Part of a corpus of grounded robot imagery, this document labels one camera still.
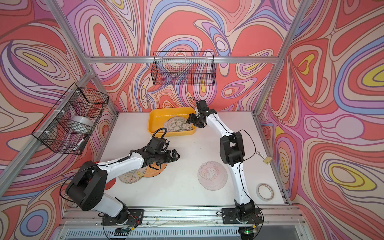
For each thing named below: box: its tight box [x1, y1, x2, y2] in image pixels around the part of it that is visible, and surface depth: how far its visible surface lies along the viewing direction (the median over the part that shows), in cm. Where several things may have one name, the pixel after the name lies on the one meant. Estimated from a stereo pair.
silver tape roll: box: [69, 115, 95, 134], surface depth 73 cm
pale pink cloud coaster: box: [197, 161, 228, 191], surface depth 89 cm
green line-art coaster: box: [164, 116, 193, 132], surface depth 113 cm
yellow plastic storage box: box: [148, 107, 196, 137], surface depth 113 cm
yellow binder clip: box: [256, 151, 273, 165], surface depth 95 cm
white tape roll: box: [256, 183, 275, 202], surface depth 81 cm
